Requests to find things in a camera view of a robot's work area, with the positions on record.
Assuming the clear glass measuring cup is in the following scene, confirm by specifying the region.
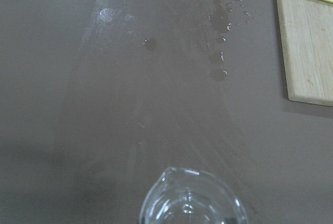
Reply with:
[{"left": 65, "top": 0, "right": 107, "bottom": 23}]
[{"left": 138, "top": 167, "right": 249, "bottom": 223}]

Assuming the wooden cutting board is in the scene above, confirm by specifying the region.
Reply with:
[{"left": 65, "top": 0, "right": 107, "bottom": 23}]
[{"left": 276, "top": 0, "right": 332, "bottom": 106}]

